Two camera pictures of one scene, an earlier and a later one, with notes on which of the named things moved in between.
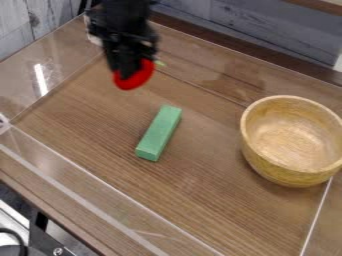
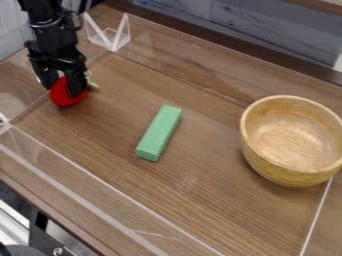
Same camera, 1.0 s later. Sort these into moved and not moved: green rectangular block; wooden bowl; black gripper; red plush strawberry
Moved: black gripper; red plush strawberry
Not moved: wooden bowl; green rectangular block
